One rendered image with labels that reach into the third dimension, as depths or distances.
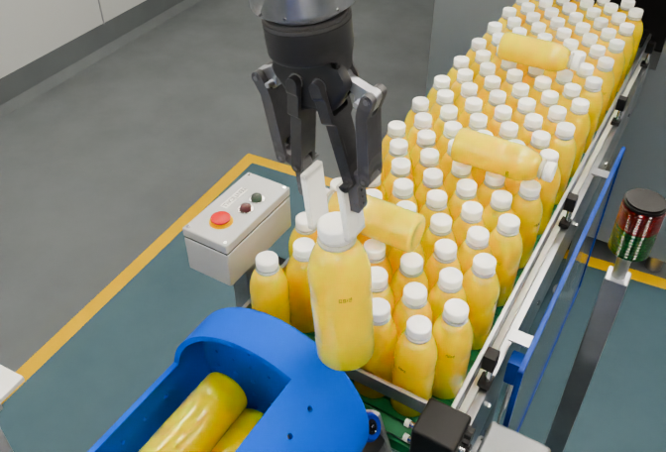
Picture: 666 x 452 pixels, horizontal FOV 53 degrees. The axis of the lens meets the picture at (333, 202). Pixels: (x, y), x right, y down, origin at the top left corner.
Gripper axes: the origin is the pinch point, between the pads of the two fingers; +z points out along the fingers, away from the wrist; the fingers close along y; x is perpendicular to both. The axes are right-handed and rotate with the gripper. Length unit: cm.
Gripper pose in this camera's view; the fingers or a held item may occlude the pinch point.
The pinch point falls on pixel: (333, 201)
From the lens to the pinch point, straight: 67.5
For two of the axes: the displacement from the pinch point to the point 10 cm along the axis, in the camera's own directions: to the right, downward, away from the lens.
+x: 5.6, -5.5, 6.2
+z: 1.1, 7.9, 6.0
